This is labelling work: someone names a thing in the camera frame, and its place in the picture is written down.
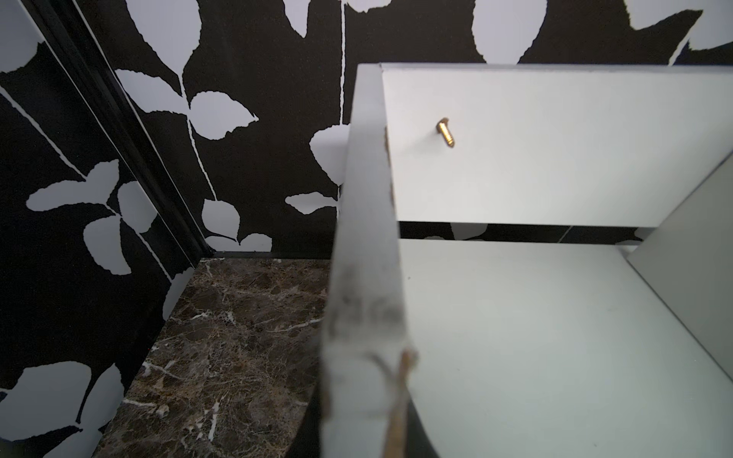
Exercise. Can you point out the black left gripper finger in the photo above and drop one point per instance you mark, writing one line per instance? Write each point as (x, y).
(417, 443)

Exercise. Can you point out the white wooden bookshelf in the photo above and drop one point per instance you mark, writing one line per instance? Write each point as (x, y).
(558, 284)

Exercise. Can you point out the brass screw in back panel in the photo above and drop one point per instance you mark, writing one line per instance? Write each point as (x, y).
(442, 127)

